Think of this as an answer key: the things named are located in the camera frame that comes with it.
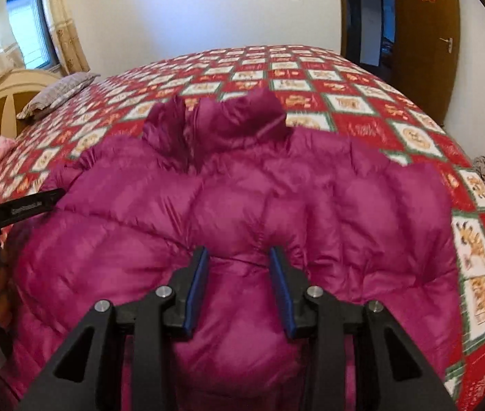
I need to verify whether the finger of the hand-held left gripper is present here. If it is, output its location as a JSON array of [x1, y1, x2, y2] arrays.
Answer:
[[0, 188, 67, 228]]

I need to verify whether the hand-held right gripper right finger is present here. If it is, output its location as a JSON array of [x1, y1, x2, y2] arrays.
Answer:
[[268, 246, 459, 411]]

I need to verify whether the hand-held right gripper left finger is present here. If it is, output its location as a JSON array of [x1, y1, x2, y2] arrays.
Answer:
[[15, 246, 209, 411]]

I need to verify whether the magenta down jacket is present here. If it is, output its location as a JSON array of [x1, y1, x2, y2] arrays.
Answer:
[[5, 87, 461, 411]]

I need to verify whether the pink cloth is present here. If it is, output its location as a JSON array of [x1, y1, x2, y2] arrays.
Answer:
[[0, 136, 17, 167]]

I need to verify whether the grey plaid pillow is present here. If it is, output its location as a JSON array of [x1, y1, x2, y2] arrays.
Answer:
[[16, 72, 101, 121]]

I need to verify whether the window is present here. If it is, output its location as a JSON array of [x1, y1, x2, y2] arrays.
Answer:
[[5, 0, 59, 71]]

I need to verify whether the beige patterned curtain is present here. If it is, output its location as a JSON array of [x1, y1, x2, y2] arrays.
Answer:
[[43, 0, 91, 75]]

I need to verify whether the red printed checkered blanket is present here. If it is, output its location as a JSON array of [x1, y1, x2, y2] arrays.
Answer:
[[0, 44, 485, 403]]

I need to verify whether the brown wooden door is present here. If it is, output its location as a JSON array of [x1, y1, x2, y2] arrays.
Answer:
[[390, 0, 461, 127]]

